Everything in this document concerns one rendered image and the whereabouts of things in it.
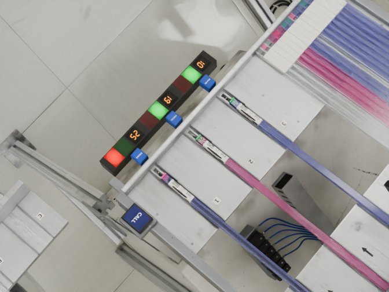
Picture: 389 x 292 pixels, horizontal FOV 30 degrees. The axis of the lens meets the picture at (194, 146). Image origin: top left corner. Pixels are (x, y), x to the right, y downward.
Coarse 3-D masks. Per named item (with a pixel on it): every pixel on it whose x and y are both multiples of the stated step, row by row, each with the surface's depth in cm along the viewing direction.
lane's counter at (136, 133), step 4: (132, 128) 156; (136, 128) 156; (128, 132) 156; (132, 132) 156; (136, 132) 156; (140, 132) 156; (128, 136) 155; (132, 136) 155; (136, 136) 155; (140, 136) 155; (132, 140) 155; (136, 140) 155
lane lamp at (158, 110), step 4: (156, 104) 158; (160, 104) 158; (152, 108) 157; (156, 108) 157; (160, 108) 157; (164, 108) 157; (152, 112) 157; (156, 112) 157; (160, 112) 157; (164, 112) 157; (156, 116) 157; (160, 116) 157
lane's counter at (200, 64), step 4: (200, 56) 161; (196, 60) 161; (200, 60) 161; (204, 60) 161; (192, 64) 160; (196, 64) 160; (200, 64) 160; (204, 64) 160; (208, 64) 160; (200, 68) 160; (204, 68) 160
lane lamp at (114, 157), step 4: (112, 148) 155; (108, 152) 154; (112, 152) 154; (116, 152) 154; (104, 156) 154; (108, 156) 154; (112, 156) 154; (116, 156) 154; (120, 156) 154; (108, 160) 154; (112, 160) 154; (116, 160) 154; (120, 160) 154; (112, 164) 154; (116, 164) 153
